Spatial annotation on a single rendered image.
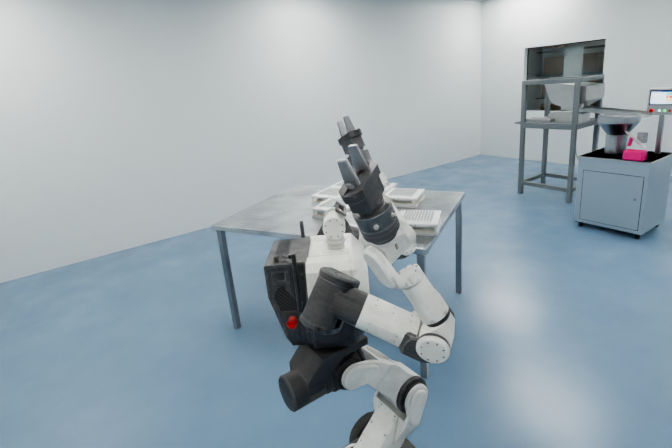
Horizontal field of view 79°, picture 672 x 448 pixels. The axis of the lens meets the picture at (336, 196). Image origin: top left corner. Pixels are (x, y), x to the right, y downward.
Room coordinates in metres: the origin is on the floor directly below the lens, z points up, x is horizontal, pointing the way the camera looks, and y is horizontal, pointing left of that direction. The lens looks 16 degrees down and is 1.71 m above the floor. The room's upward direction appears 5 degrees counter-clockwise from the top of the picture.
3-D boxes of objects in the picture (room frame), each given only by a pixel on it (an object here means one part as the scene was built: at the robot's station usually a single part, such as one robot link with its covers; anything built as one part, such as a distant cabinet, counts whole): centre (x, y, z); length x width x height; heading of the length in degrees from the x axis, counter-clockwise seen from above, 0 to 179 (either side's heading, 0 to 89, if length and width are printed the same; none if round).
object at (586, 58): (6.97, -3.96, 1.43); 1.32 x 0.01 x 1.11; 33
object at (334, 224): (1.15, 0.01, 1.29); 0.10 x 0.07 x 0.09; 178
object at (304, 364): (1.12, 0.09, 0.82); 0.28 x 0.13 x 0.18; 123
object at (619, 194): (3.93, -2.90, 0.38); 0.63 x 0.57 x 0.76; 33
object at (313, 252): (1.16, 0.07, 1.09); 0.34 x 0.30 x 0.36; 178
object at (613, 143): (4.00, -2.92, 0.95); 0.49 x 0.36 x 0.38; 33
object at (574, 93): (4.86, -2.93, 0.75); 1.43 x 1.06 x 1.50; 33
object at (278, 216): (2.78, -0.04, 0.81); 1.50 x 1.10 x 0.04; 62
